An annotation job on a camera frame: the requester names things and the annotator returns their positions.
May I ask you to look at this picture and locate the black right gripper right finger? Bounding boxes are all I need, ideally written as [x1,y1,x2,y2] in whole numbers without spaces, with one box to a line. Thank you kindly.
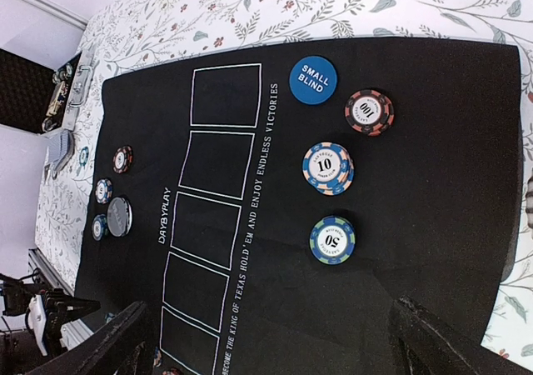
[389,296,531,375]

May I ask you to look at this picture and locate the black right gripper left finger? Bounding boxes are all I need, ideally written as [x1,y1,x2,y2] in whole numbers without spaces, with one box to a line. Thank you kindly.
[30,301,155,375]

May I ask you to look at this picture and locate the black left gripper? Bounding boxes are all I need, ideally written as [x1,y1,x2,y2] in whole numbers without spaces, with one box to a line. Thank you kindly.
[25,289,101,357]

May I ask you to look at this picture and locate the green chips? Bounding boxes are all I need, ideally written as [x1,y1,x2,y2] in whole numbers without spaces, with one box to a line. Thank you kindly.
[92,213,109,241]
[104,312,115,323]
[309,216,356,265]

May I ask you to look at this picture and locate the blue peach poker chip stack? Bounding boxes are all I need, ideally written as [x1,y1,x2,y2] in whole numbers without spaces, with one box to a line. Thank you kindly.
[153,347,162,368]

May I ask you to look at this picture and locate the black dealer button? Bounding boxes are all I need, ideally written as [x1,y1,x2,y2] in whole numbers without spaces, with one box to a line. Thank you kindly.
[107,197,132,238]

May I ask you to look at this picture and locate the blue peach chips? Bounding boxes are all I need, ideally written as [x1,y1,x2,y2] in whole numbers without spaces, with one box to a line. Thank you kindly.
[95,177,113,204]

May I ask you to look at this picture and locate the green poker chip stack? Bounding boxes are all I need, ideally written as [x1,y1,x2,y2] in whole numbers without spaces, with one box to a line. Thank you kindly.
[78,146,90,168]

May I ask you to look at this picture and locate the grey playing card deck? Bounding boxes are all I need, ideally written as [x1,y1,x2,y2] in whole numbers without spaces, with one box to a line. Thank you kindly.
[45,129,74,177]

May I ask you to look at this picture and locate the red white poker chips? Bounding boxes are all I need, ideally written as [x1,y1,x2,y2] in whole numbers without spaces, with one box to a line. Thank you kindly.
[112,145,133,173]

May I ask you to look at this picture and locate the blue small blind button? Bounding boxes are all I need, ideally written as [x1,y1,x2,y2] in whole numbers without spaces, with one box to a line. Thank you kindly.
[289,56,338,106]

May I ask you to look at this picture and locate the black poker play mat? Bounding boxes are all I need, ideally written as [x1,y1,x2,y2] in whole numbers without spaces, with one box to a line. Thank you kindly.
[75,37,523,374]

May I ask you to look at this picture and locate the aluminium poker case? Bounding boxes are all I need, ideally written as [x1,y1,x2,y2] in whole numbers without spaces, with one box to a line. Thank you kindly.
[1,49,93,133]

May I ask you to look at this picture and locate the card box in case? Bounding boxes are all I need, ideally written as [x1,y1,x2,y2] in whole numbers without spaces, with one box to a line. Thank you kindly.
[46,81,68,118]

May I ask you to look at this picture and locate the front aluminium rail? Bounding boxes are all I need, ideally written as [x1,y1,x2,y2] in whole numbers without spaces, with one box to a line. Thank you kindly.
[27,247,95,351]

